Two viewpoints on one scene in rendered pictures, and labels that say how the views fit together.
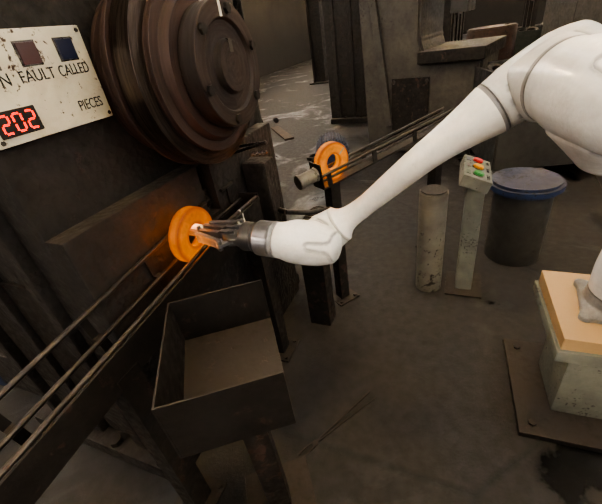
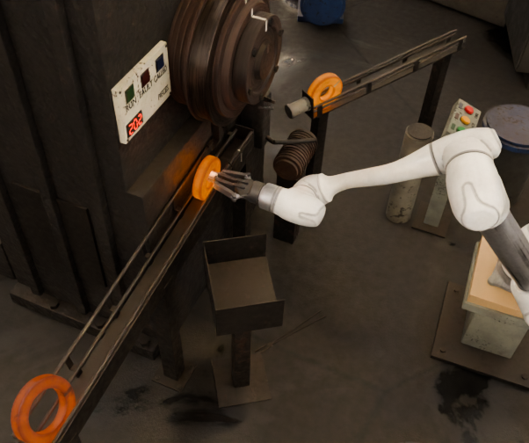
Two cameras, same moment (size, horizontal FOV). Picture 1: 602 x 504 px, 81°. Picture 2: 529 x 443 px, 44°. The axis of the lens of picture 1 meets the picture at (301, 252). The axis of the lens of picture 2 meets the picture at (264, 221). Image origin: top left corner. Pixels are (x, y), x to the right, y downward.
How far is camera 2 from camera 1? 133 cm
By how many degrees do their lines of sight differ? 16
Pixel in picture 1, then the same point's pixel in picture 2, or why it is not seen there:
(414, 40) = not seen: outside the picture
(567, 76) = (455, 183)
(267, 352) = (264, 281)
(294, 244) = (293, 211)
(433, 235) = not seen: hidden behind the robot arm
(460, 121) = (414, 165)
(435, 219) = not seen: hidden behind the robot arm
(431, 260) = (404, 195)
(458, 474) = (376, 377)
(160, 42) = (224, 62)
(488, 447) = (404, 363)
